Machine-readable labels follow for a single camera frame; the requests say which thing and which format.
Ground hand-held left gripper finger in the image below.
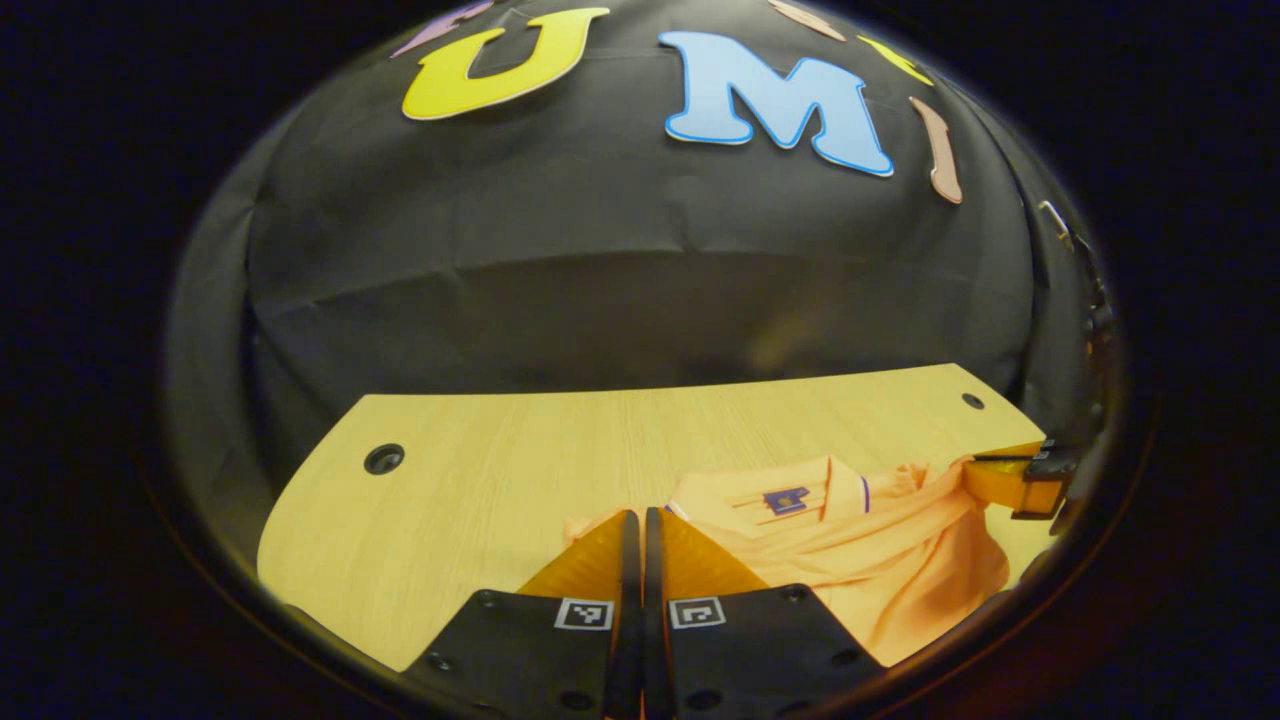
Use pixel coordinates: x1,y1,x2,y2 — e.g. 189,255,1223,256
643,506,886,720
400,508,643,720

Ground orange T-shirt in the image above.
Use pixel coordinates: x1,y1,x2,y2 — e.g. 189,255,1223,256
563,455,1013,669

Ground black backdrop cloth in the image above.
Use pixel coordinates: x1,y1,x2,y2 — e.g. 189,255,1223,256
165,0,1111,561

